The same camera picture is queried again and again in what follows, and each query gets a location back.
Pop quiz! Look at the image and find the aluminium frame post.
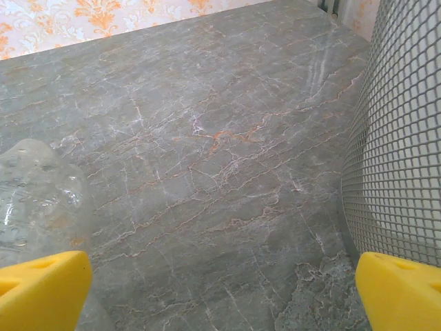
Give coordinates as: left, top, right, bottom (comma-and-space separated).
318, 0, 342, 17

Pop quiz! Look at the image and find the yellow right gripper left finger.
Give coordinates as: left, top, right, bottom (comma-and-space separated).
0, 250, 93, 331

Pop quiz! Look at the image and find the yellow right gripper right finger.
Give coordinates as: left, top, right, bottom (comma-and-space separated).
355, 251, 441, 331

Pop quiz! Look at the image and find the clear bottle with red label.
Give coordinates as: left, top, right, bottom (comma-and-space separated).
0, 137, 92, 268

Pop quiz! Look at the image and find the grey metal mesh bin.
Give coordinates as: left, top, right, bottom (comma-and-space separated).
339, 0, 441, 270

